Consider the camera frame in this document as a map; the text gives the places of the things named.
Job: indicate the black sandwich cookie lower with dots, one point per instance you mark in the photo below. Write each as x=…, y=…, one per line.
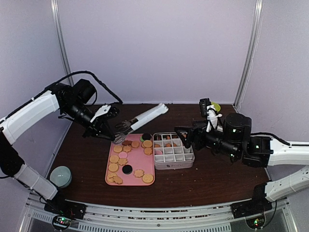
x=127, y=169

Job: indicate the green plastic bowl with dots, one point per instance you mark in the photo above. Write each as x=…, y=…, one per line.
x=217, y=107

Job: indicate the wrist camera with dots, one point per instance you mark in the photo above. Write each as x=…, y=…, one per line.
x=212, y=116
x=106, y=111

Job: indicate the pink plastic tray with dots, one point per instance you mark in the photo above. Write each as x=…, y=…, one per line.
x=138, y=157

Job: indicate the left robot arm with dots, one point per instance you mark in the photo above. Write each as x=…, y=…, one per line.
x=31, y=123

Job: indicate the black sandwich cookie top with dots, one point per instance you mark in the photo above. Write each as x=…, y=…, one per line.
x=146, y=136

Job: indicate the brown leaf shaped cookie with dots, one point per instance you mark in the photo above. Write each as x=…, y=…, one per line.
x=126, y=142

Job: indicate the round tan cookie bottom right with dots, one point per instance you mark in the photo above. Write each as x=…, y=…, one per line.
x=147, y=178

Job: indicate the metal serving tongs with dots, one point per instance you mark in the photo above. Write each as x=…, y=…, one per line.
x=129, y=126

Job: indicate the pink round cookie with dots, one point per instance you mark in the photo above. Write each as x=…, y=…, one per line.
x=123, y=155
x=158, y=152

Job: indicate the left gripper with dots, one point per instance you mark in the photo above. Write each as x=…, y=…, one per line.
x=100, y=128

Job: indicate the black sandwich cookie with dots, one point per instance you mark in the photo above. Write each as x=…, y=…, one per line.
x=146, y=136
x=127, y=169

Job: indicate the flower shaped tan cookie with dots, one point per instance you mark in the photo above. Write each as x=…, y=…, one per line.
x=138, y=173

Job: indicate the white divided cookie tin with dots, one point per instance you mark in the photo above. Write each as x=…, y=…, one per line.
x=175, y=155

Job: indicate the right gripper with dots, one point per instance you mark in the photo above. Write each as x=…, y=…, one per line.
x=191, y=132

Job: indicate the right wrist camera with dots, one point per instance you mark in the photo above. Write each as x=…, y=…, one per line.
x=212, y=116

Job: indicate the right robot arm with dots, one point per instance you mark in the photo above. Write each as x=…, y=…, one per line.
x=261, y=149

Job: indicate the chocolate swirl cookie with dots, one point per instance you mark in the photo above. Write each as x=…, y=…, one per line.
x=158, y=138

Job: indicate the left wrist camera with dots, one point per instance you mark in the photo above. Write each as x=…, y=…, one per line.
x=106, y=111

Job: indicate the right frame post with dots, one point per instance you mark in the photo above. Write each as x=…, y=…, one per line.
x=253, y=43

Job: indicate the frame post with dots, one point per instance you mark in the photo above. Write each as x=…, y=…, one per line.
x=60, y=37
x=253, y=43

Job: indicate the round tan cookie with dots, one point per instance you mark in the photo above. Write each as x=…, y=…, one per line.
x=147, y=178
x=147, y=144

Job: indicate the left frame post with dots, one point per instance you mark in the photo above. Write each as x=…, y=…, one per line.
x=60, y=37

